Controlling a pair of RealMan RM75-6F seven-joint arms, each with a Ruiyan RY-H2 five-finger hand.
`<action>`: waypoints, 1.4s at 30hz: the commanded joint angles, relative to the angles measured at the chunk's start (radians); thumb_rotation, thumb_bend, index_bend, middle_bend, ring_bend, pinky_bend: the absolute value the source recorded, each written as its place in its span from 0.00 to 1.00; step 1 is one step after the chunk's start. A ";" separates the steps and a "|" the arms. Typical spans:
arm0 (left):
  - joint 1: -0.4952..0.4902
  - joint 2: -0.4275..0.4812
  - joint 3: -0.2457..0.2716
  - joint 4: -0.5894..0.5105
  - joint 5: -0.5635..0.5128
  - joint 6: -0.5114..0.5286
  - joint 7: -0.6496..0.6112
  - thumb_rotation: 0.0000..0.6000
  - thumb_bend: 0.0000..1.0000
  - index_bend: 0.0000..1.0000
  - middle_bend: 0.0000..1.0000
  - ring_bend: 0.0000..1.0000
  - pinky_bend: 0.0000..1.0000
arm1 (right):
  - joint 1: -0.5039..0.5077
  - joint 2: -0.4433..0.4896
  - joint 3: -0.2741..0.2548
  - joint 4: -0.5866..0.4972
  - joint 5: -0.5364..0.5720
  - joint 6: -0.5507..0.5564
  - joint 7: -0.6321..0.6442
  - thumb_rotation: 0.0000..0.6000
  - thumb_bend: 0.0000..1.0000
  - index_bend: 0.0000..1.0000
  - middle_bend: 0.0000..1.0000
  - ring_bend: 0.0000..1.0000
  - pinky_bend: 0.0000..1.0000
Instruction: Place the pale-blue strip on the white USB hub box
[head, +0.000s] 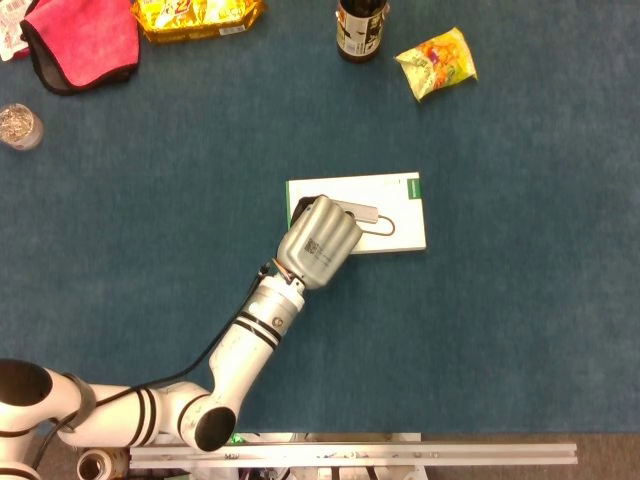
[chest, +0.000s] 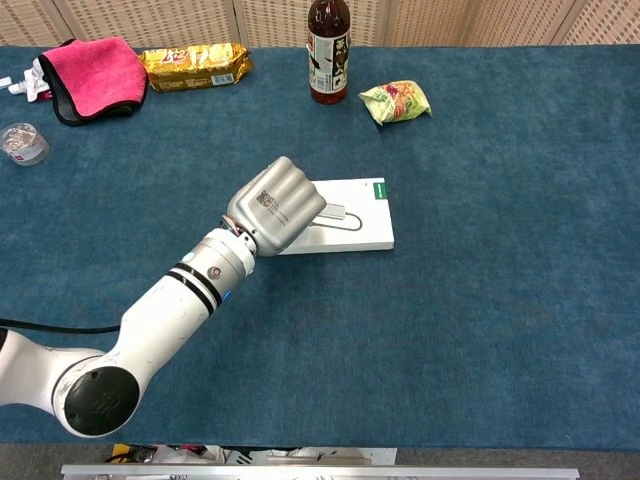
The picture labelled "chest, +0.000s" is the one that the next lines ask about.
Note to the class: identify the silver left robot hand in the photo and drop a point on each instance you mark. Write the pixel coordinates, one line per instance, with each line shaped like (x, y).
(275, 210)

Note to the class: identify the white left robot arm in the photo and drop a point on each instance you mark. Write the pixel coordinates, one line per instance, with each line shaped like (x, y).
(165, 315)

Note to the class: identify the white paper box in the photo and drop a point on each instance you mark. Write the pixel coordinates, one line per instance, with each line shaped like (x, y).
(370, 225)

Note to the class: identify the dark glass bottle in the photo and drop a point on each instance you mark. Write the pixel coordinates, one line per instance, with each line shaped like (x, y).
(327, 60)

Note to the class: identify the yellow green snack bag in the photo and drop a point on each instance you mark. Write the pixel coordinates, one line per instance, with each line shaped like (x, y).
(397, 102)

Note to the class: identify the gold snack packet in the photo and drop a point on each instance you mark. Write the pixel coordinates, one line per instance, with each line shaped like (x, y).
(195, 67)

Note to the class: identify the blue felt table cover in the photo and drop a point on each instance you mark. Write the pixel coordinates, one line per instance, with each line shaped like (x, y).
(450, 300)

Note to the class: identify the pink cloth with black edge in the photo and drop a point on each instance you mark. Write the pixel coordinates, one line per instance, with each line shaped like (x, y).
(95, 75)

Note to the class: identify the beige woven folding screen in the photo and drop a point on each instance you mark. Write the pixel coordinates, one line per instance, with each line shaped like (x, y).
(450, 22)

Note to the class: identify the clear container of clips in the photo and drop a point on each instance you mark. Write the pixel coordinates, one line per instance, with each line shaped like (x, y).
(22, 145)

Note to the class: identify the white plastic bag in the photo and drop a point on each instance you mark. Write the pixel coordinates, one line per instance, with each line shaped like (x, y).
(170, 455)

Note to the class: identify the aluminium profile rail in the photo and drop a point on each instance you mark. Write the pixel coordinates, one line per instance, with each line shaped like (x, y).
(320, 472)

